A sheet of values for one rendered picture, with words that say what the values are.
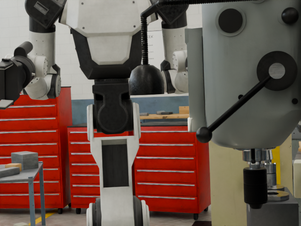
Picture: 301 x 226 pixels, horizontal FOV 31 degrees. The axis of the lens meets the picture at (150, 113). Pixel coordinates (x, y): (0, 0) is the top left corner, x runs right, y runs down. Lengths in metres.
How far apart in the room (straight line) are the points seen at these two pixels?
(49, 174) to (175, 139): 1.54
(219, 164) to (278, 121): 1.87
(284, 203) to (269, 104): 0.48
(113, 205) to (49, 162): 4.58
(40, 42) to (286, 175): 1.51
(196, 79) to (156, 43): 9.30
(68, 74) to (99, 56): 9.14
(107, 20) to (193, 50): 0.72
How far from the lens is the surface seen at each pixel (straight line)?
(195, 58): 1.10
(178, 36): 1.90
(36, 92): 1.83
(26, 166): 4.29
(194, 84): 1.10
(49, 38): 1.90
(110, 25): 1.78
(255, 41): 1.02
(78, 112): 10.86
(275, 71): 0.98
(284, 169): 2.87
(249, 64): 1.01
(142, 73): 1.09
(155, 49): 10.40
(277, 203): 1.44
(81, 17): 1.79
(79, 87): 10.84
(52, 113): 6.24
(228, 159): 2.87
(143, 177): 5.92
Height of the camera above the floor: 1.44
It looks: 3 degrees down
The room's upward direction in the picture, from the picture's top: 2 degrees counter-clockwise
